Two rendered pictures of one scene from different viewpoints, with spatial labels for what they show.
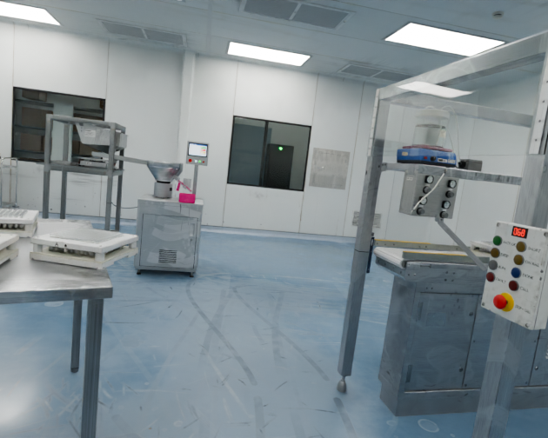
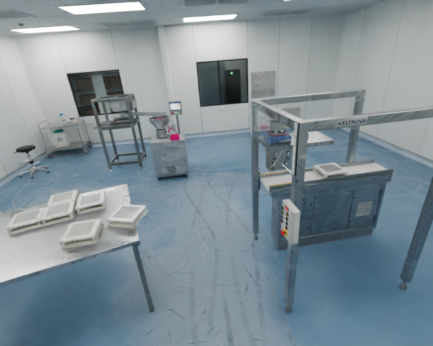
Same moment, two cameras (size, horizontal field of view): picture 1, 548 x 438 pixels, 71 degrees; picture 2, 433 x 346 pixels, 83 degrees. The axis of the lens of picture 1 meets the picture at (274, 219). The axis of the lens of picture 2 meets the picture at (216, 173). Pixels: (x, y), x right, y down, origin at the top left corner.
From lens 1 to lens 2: 1.00 m
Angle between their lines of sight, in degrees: 19
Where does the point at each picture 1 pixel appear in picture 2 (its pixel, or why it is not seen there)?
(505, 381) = (293, 255)
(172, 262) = (174, 171)
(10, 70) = (62, 64)
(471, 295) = (309, 196)
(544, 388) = (356, 228)
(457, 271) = not seen: hidden behind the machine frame
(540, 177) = (295, 185)
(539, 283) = (291, 230)
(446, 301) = not seen: hidden behind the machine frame
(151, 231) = (160, 158)
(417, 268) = (277, 192)
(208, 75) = (174, 38)
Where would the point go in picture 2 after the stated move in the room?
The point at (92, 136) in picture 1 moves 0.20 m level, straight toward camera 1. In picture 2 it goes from (117, 106) to (117, 108)
